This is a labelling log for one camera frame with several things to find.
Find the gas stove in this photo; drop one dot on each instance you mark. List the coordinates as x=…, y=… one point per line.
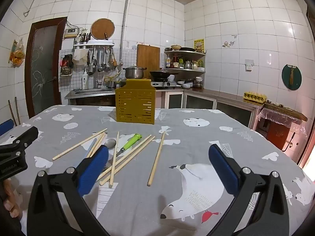
x=167, y=84

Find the thick wooden chopping block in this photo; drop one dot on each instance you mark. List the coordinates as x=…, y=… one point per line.
x=285, y=111

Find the brown glass panel door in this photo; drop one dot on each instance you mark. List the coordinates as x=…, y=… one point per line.
x=44, y=66

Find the rectangular wooden cutting board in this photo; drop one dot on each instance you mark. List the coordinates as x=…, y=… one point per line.
x=147, y=56

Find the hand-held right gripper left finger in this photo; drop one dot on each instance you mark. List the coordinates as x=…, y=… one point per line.
x=94, y=169

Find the white hanging cloth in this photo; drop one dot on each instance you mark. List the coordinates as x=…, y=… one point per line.
x=80, y=57

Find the steel cutlery cup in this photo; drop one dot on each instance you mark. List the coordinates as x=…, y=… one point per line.
x=83, y=39

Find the thin wooden stick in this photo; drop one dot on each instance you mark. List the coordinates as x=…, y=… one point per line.
x=17, y=110
x=11, y=113

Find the green round hanging board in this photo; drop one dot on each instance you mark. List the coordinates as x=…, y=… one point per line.
x=285, y=78

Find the yellow perforated utensil holder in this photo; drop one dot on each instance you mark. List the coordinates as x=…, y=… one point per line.
x=135, y=103

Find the steel sink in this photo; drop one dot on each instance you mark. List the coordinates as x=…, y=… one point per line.
x=88, y=91

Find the brown ceramic bowl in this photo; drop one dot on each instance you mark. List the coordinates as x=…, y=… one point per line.
x=176, y=47

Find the white soap bottle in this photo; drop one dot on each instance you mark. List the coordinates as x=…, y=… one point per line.
x=85, y=81

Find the steel wall rack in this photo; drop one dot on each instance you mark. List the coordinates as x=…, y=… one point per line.
x=98, y=43

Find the glass jar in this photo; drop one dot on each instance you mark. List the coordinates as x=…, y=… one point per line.
x=199, y=83

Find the black wok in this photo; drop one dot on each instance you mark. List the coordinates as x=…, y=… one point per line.
x=160, y=74

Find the flat black pan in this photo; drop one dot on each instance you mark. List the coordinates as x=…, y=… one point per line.
x=189, y=49

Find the person's left hand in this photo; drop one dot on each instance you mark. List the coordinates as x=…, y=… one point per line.
x=11, y=201

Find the steel pot with lid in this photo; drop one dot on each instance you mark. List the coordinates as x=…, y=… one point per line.
x=134, y=73

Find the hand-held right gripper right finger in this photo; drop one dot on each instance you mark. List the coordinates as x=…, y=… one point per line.
x=222, y=169

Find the white wall hooks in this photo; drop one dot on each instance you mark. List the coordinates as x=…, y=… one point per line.
x=225, y=45

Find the metal wall pipe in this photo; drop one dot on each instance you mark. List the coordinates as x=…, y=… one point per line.
x=125, y=17

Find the row of hanging kitchen utensils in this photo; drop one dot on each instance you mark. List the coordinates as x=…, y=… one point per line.
x=101, y=61

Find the small steel saucepan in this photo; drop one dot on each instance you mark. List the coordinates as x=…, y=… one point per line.
x=111, y=84

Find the row of condiment bottles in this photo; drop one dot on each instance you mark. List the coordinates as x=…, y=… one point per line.
x=175, y=62

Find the wooden chopstick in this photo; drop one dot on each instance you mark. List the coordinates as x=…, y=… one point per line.
x=99, y=141
x=137, y=145
x=142, y=147
x=156, y=158
x=117, y=140
x=78, y=144

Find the round bamboo board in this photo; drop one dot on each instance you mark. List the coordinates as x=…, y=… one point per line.
x=102, y=28

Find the grey animal print tablecloth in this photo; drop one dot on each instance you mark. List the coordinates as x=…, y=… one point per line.
x=137, y=201

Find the plastic covered red cabinet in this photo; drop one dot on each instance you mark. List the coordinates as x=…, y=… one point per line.
x=275, y=132

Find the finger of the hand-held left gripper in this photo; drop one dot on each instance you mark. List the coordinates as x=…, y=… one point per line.
x=6, y=127
x=27, y=136

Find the yellow egg carton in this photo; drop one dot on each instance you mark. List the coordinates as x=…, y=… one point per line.
x=254, y=97

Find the hanging bag of oranges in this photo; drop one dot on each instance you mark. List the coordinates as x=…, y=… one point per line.
x=18, y=56

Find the stack of white bowls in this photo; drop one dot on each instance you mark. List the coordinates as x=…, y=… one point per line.
x=186, y=85

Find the steel corner shelf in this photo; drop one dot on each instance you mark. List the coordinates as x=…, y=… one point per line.
x=187, y=70

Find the yellow wall poster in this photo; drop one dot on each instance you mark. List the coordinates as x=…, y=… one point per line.
x=198, y=44

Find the steel faucet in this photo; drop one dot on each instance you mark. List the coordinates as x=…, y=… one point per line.
x=96, y=80

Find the beige wall control box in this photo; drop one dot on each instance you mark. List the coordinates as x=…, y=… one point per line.
x=70, y=33

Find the light blue stick utensil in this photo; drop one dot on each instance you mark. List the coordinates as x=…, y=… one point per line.
x=91, y=148

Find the kitchen counter with cabinets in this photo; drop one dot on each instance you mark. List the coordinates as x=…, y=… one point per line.
x=196, y=100

